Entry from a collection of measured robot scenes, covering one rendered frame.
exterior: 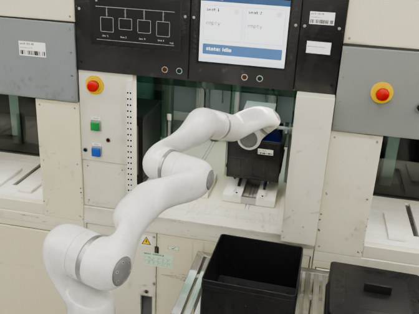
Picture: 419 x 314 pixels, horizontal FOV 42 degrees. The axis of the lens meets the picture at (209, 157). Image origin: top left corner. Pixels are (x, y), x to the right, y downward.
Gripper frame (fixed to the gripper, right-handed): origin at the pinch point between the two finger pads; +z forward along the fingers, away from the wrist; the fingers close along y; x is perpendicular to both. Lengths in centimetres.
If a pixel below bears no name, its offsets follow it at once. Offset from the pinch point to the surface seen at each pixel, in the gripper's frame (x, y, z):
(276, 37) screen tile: 35.5, 6.4, -33.7
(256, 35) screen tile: 35.6, 0.1, -33.7
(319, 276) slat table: -46, 30, -38
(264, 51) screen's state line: 30.9, 2.8, -33.7
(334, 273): -35, 34, -52
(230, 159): -18.0, -9.3, -7.4
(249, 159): -17.2, -1.5, -7.6
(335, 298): -35, 34, -66
